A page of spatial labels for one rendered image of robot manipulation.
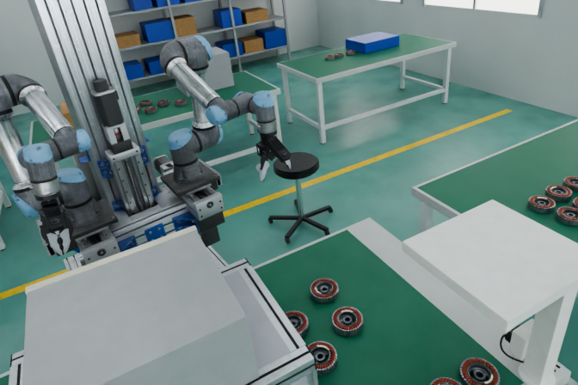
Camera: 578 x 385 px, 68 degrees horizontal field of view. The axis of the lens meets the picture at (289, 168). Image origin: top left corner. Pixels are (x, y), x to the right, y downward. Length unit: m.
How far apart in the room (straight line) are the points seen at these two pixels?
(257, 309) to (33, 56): 6.98
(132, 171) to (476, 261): 1.52
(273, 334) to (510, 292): 0.59
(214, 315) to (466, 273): 0.64
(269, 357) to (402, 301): 0.76
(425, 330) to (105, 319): 1.07
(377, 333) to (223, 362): 0.76
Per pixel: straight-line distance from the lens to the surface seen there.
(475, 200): 2.34
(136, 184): 2.15
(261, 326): 1.20
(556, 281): 1.25
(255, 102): 1.62
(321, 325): 1.67
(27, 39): 7.83
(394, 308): 1.72
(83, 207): 1.97
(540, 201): 2.37
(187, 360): 0.97
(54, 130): 1.65
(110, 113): 1.97
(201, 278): 1.07
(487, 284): 1.19
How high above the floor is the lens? 2.00
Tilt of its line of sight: 28 degrees down
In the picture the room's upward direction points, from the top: 7 degrees counter-clockwise
